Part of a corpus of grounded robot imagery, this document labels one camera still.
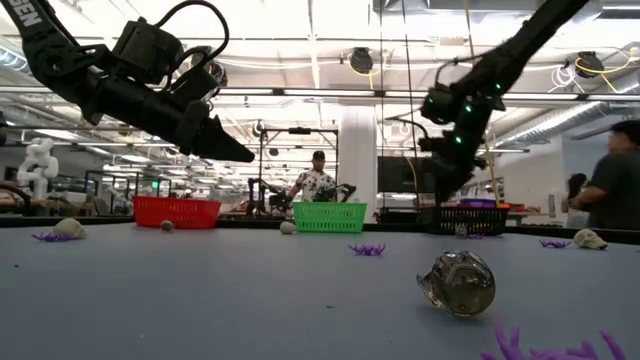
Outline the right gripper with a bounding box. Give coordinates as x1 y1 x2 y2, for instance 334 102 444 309
432 144 479 209

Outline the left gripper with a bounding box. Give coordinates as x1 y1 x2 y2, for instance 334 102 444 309
137 89 256 164

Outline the black plastic basket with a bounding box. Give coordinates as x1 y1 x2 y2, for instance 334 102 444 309
429 206 509 236

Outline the black monitor screen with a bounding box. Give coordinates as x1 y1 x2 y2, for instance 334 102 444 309
377 155 441 195

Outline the red plastic basket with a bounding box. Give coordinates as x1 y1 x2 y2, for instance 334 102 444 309
132 195 223 231

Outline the person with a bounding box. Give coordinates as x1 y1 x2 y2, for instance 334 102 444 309
287 149 337 203
568 118 640 231

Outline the green plastic basket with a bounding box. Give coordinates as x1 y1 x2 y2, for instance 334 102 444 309
291 200 369 234

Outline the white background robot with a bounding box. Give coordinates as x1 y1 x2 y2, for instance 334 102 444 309
13 137 60 201

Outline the yellow hanging cable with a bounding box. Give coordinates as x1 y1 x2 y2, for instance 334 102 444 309
462 0 501 207

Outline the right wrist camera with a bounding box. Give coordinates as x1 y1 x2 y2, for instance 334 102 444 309
418 136 449 156

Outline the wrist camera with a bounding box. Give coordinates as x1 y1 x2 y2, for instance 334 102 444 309
418 136 449 156
169 63 222 107

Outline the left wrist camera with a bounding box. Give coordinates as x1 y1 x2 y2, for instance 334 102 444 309
169 63 222 107

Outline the black ceiling cable reel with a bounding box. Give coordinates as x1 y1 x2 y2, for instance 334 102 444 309
348 46 375 75
575 50 605 79
192 47 229 87

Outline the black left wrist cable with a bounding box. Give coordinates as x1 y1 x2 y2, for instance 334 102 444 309
153 0 231 91

